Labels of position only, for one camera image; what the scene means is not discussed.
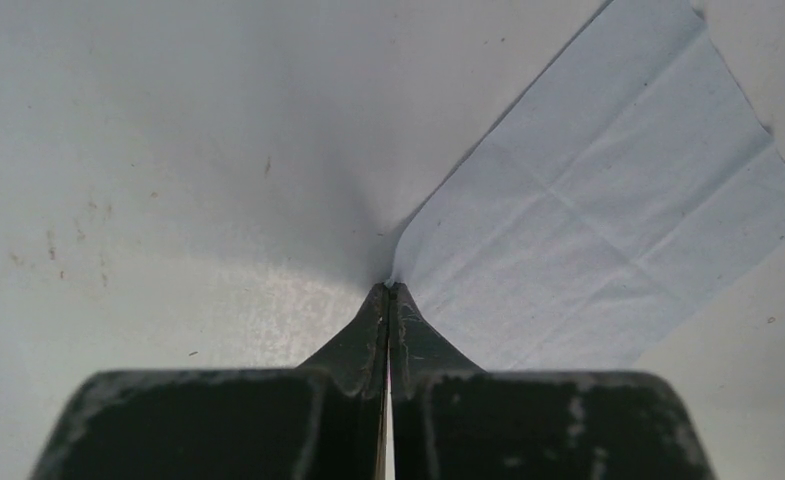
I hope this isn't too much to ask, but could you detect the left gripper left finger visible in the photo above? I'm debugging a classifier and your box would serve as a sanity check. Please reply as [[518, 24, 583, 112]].
[[31, 284, 389, 479]]

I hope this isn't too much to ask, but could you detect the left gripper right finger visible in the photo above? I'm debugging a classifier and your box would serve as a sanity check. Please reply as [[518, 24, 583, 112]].
[[389, 283, 715, 479]]

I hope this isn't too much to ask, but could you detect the light blue cleaning cloth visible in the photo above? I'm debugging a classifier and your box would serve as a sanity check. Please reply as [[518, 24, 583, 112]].
[[393, 1, 785, 369]]

